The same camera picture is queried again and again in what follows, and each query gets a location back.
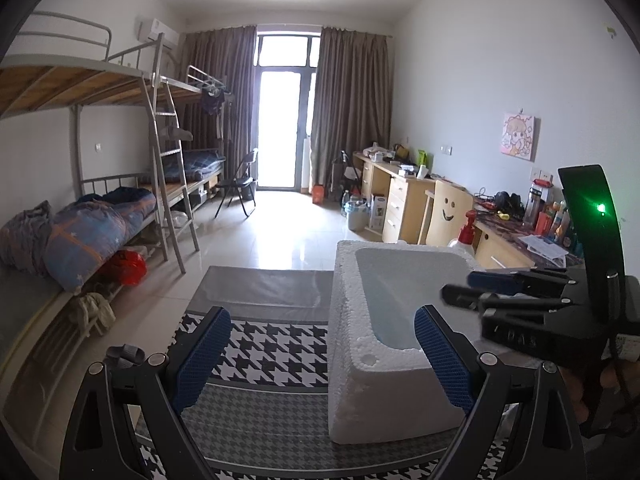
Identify red plastic bag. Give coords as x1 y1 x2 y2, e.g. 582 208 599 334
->
102 250 148 286

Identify grey slipper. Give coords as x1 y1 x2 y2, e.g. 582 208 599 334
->
105 344 146 368

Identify wooden chair with smiley face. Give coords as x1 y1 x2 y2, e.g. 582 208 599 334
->
417 179 475 246

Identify grey metal bunk bed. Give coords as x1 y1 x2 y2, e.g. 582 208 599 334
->
0 10 201 456
150 32 236 226

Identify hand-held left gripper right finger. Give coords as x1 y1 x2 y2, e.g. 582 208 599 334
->
414 304 588 480

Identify beige cloth heap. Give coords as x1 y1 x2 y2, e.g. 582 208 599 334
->
70 290 117 338

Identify dark hanging clothes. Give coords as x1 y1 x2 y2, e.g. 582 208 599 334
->
200 85 232 116

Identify glass balcony door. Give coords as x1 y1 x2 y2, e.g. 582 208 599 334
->
256 34 321 192

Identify grey bed mattress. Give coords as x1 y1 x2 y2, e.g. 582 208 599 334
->
0 260 66 361

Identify brown curtain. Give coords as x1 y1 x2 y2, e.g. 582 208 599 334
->
310 25 392 196
177 25 258 191

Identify white air conditioner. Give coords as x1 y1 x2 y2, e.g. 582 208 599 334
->
136 16 180 50

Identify white spray bottle red nozzle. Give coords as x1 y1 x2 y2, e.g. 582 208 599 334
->
447 210 488 257

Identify white cardboard box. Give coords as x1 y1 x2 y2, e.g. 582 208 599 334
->
369 195 388 228

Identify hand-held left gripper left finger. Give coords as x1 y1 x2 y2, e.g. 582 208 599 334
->
59 306 233 480

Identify blue plaid bedding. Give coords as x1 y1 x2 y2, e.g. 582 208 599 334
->
137 149 227 183

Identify grey metal bed ladder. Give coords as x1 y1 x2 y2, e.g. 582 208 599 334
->
141 77 201 273

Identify black folding chair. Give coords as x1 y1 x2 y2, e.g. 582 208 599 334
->
215 149 259 218

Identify white styrofoam box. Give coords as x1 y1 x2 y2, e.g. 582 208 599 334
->
327 240 496 445

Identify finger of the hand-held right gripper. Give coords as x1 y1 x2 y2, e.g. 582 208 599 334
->
466 268 571 297
440 284 571 312

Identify grey patterned bedding bundle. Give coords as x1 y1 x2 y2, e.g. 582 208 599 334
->
0 200 55 276

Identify light wooden desk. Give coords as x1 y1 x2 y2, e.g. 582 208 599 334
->
352 150 436 243
470 195 586 272

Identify pink cartoon wall picture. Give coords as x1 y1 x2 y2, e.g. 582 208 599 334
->
500 112 541 161

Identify dark thermos bottle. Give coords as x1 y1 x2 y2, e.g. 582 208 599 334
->
525 185 546 226

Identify blue orange patterned quilt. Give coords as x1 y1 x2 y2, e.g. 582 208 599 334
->
42 187 158 293

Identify white bucket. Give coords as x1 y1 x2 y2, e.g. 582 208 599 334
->
346 202 370 232

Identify dark floor bag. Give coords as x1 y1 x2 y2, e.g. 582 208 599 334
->
332 150 361 196

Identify printed paper sheets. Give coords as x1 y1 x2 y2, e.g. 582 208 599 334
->
520 235 571 261

